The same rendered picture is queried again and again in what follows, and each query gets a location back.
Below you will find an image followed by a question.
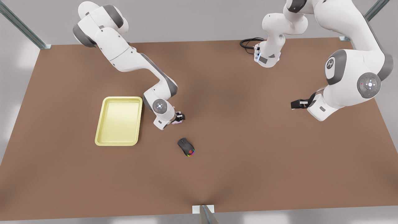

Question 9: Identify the black computer mouse rainbow light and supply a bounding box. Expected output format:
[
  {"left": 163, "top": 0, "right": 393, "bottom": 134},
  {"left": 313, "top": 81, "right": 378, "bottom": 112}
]
[{"left": 177, "top": 138, "right": 196, "bottom": 157}]

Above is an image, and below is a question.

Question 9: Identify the yellow rectangular tray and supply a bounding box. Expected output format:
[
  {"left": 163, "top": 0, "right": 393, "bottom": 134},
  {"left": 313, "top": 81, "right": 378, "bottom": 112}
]
[{"left": 95, "top": 96, "right": 143, "bottom": 147}]

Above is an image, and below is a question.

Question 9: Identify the black cable loop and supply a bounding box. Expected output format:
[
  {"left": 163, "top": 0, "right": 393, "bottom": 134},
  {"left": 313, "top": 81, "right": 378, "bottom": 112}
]
[{"left": 240, "top": 38, "right": 265, "bottom": 55}]

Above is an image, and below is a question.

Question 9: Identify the silver frame post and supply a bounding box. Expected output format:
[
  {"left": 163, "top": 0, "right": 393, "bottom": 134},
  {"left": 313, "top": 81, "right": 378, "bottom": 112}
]
[
  {"left": 0, "top": 0, "right": 52, "bottom": 50},
  {"left": 339, "top": 0, "right": 391, "bottom": 42},
  {"left": 192, "top": 204, "right": 219, "bottom": 224}
]

